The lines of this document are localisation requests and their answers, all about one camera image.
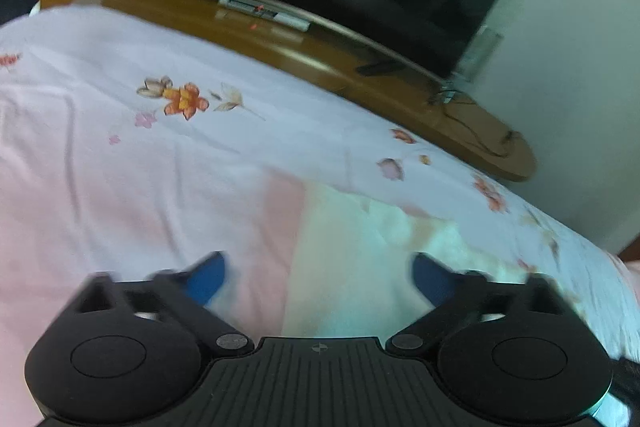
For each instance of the pink white floral bedsheet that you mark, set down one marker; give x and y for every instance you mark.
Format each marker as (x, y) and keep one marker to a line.
(150, 147)

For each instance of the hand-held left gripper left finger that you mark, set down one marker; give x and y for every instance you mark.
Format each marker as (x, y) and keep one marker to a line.
(209, 278)

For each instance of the silver set-top box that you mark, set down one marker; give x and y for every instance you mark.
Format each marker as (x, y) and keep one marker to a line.
(260, 9)

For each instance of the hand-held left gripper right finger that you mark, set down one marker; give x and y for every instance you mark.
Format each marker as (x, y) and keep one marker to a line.
(429, 279)

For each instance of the white small knit garment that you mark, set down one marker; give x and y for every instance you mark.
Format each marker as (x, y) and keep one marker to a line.
(380, 267)

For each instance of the wooden television stand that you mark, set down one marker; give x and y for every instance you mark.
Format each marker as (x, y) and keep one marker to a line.
(280, 52)

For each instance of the clear glass vase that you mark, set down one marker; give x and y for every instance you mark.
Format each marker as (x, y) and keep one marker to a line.
(477, 57)

